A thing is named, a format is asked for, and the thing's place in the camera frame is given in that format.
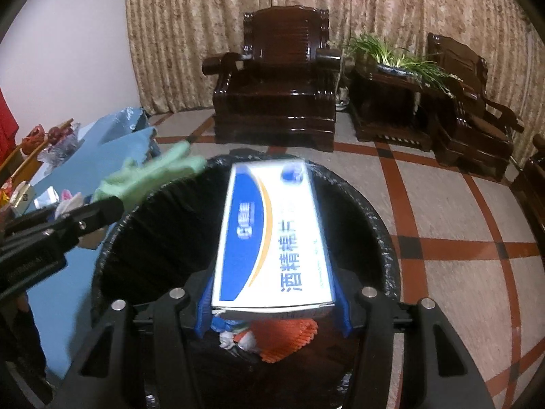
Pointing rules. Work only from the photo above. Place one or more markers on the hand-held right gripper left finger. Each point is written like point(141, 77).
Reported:
point(203, 306)

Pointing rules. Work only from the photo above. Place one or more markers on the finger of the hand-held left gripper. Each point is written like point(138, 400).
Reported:
point(34, 221)
point(102, 213)

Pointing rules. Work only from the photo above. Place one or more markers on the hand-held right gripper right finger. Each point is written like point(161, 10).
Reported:
point(344, 306)

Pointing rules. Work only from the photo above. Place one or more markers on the light green cloth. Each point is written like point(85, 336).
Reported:
point(144, 179)

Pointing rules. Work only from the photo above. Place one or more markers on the narrow orange foam net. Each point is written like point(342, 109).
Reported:
point(285, 341)

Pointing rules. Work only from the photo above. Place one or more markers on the trash bin with black bag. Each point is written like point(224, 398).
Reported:
point(170, 230)

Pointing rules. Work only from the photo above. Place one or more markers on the white and blue box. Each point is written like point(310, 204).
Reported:
point(272, 243)

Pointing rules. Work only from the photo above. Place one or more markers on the crumpled white wrapper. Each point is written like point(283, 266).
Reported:
point(232, 336)

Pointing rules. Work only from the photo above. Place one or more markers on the glass fruit bowl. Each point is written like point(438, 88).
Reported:
point(64, 149)

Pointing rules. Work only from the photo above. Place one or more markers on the red crumpled bag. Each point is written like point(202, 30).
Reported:
point(35, 138)

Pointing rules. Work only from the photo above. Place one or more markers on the dark red apple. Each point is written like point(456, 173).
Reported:
point(55, 134)

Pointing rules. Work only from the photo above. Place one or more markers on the red cloth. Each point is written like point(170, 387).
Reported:
point(7, 123)

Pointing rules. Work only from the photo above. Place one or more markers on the dark wooden side table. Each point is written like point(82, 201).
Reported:
point(383, 110)

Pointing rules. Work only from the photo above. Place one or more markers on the dark wooden armchair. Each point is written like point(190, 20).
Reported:
point(272, 93)
point(477, 128)
point(530, 187)

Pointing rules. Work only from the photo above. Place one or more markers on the potted green plant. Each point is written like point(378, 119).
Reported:
point(396, 61)

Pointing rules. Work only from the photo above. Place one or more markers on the beige patterned curtain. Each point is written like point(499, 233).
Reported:
point(383, 4)

